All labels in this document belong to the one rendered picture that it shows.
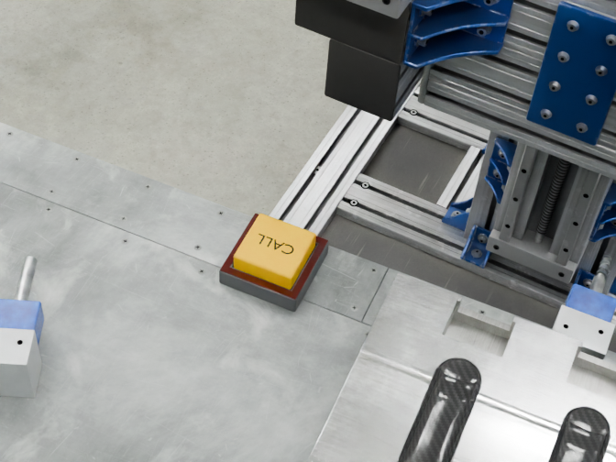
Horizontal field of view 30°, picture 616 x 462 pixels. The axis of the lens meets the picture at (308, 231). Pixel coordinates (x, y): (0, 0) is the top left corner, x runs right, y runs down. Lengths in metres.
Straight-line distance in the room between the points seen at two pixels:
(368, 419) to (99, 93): 1.60
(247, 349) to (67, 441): 0.18
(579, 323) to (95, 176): 0.50
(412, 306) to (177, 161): 1.35
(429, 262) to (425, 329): 0.92
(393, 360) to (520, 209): 0.78
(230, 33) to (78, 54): 0.33
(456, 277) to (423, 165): 0.25
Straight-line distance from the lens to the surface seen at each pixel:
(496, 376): 0.96
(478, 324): 1.01
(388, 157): 2.03
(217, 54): 2.51
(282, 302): 1.08
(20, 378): 1.02
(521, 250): 1.74
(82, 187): 1.18
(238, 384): 1.04
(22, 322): 1.04
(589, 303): 1.09
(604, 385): 1.01
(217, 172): 2.27
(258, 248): 1.08
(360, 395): 0.94
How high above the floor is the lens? 1.68
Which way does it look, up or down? 51 degrees down
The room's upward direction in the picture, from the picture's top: 5 degrees clockwise
